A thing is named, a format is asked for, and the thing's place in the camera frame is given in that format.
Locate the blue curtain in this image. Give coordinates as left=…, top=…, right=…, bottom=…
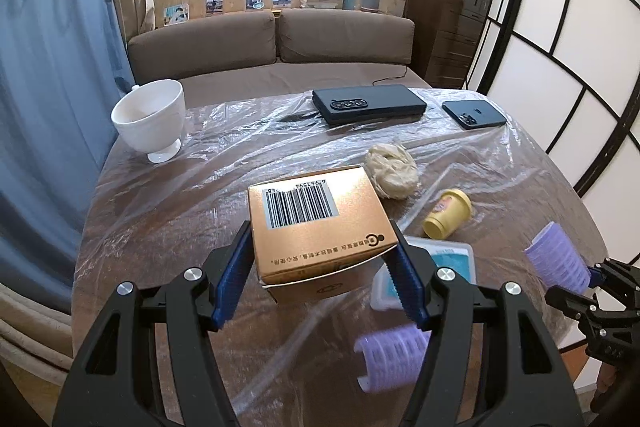
left=0, top=0, right=131, bottom=313

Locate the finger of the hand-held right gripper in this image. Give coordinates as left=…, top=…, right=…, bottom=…
left=545, top=284, right=640, bottom=365
left=587, top=257, right=640, bottom=308

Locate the white container with teal lid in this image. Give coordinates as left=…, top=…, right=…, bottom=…
left=370, top=235, right=474, bottom=313

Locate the blue-toned photo card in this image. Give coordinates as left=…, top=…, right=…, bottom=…
left=164, top=3, right=190, bottom=26

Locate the white footed ceramic bowl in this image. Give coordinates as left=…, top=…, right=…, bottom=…
left=110, top=79, right=187, bottom=164

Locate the crumpled beige paper ball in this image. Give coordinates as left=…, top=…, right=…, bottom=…
left=363, top=143, right=419, bottom=200

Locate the clear plastic table cover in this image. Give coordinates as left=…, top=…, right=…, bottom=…
left=72, top=87, right=608, bottom=427

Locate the beige folded cloth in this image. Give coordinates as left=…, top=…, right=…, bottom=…
left=0, top=287, right=76, bottom=375

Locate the orange cardboard box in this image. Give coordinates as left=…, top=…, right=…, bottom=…
left=247, top=165, right=399, bottom=305

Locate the black cable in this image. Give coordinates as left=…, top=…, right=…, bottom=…
left=372, top=67, right=411, bottom=86

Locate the dark wooden cabinet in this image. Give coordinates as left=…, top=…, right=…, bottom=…
left=404, top=0, right=496, bottom=90

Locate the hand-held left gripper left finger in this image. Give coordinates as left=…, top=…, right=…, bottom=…
left=52, top=219, right=258, bottom=427

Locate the small dark phone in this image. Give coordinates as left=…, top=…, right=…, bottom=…
left=442, top=100, right=507, bottom=130

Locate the black-framed white folding screen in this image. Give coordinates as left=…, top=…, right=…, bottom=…
left=465, top=0, right=640, bottom=358

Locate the small yellow cup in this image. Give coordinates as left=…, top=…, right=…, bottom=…
left=423, top=189, right=472, bottom=239

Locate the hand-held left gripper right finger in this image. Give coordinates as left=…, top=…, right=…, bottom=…
left=382, top=221, right=586, bottom=427

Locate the large black phone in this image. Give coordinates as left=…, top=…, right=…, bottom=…
left=312, top=84, right=427, bottom=126

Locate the brown sofa seat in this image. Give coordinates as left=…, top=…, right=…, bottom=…
left=177, top=59, right=431, bottom=110

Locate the purple hair roller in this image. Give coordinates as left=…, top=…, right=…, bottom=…
left=523, top=222, right=593, bottom=295
left=353, top=324, right=432, bottom=394

